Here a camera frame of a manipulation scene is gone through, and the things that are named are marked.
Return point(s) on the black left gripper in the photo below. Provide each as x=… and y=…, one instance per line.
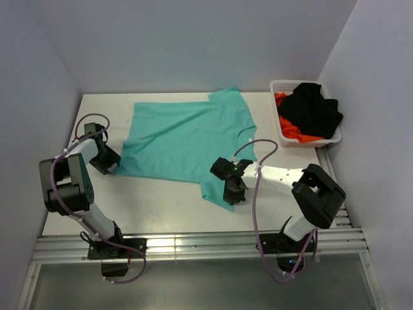
x=113, y=158

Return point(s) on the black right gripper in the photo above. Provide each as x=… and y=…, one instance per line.
x=233, y=199

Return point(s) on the teal t shirt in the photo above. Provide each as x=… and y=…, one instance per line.
x=181, y=141

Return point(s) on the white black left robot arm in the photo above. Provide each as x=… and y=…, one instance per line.
x=67, y=188

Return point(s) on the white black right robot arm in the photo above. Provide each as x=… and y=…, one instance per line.
x=317, y=195

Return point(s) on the orange t shirt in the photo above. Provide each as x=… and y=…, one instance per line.
x=288, y=129

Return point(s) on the black t shirt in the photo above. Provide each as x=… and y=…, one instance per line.
x=313, y=114

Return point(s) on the white perforated plastic basket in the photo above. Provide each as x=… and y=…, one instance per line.
x=287, y=86

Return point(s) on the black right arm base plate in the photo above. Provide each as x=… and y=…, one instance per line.
x=277, y=243

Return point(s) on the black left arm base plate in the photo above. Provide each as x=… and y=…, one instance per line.
x=99, y=250

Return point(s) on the aluminium table frame rail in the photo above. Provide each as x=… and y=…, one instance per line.
x=198, y=256

